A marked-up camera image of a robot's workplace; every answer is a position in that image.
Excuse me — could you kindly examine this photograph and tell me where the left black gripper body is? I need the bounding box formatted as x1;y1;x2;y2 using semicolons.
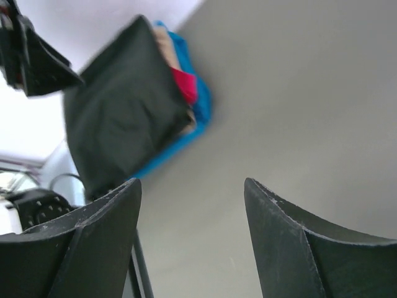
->
1;1;37;93

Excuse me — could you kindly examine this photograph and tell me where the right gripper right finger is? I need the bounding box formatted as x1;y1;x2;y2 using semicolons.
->
244;178;396;298

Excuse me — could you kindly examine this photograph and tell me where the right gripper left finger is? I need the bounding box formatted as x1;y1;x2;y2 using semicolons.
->
1;179;142;297

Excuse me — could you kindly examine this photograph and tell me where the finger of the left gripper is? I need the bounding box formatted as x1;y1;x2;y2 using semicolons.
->
18;16;84;96

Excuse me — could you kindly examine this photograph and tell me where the black t shirt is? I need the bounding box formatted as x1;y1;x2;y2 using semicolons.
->
63;16;190;198

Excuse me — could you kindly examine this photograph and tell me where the red folded t shirt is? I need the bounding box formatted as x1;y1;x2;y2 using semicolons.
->
171;68;198;106

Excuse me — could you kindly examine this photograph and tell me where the blue folded t shirt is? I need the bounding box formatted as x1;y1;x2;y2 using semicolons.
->
133;20;212;178

